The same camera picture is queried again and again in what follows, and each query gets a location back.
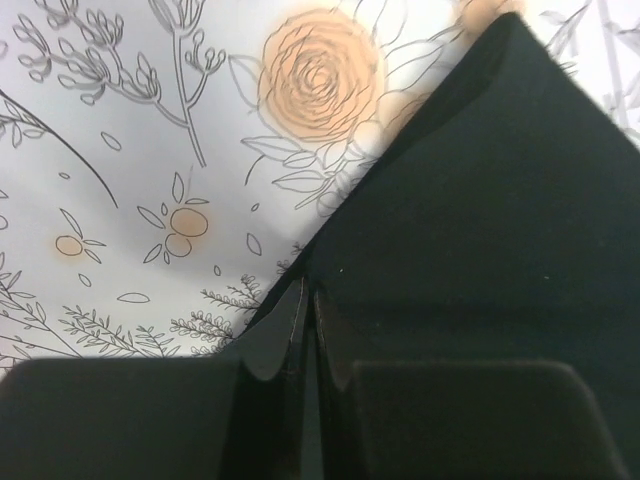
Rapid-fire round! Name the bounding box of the black t shirt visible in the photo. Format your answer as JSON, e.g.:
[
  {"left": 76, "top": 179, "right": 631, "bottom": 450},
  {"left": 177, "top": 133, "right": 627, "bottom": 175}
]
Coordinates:
[{"left": 244, "top": 10, "right": 640, "bottom": 381}]

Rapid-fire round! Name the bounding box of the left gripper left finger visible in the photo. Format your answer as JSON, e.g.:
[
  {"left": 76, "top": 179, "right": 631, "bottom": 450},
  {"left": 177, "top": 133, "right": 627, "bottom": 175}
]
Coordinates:
[{"left": 1, "top": 280, "right": 306, "bottom": 479}]

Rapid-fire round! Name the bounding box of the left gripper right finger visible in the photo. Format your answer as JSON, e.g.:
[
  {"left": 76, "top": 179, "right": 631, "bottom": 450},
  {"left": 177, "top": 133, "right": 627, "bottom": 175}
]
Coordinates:
[{"left": 313, "top": 291, "right": 630, "bottom": 479}]

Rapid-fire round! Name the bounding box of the floral table cloth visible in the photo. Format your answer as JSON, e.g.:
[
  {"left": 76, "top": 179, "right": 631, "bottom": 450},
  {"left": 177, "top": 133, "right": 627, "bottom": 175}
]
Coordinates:
[{"left": 1, "top": 1, "right": 639, "bottom": 373}]

